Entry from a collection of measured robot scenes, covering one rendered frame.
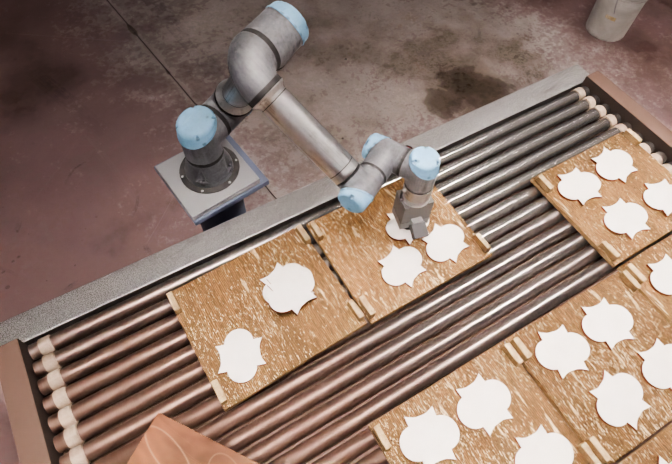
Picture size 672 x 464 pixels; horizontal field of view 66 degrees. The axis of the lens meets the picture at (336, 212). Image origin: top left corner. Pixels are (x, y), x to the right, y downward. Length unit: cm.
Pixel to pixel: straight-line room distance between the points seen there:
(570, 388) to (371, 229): 65
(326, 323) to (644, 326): 84
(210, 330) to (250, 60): 68
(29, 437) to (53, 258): 148
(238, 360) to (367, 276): 40
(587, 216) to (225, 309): 109
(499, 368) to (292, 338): 52
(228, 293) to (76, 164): 182
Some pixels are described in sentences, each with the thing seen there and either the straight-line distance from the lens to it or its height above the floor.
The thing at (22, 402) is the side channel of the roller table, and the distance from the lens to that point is 148.
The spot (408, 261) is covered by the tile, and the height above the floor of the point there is 95.
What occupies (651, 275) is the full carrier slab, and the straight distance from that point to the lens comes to 170.
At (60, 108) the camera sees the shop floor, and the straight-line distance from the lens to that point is 343.
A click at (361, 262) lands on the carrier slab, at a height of 94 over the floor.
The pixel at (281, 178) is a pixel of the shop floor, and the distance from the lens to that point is 278.
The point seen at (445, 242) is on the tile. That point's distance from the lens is 152.
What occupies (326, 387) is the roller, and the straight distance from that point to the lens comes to 135.
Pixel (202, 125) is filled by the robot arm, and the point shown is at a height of 112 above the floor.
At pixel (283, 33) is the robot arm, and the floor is 146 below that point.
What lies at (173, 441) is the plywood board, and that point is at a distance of 124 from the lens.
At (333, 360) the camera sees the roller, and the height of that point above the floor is 92.
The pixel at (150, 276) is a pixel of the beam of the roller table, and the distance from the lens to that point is 153.
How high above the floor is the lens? 223
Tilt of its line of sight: 57 degrees down
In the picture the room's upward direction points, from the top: 3 degrees clockwise
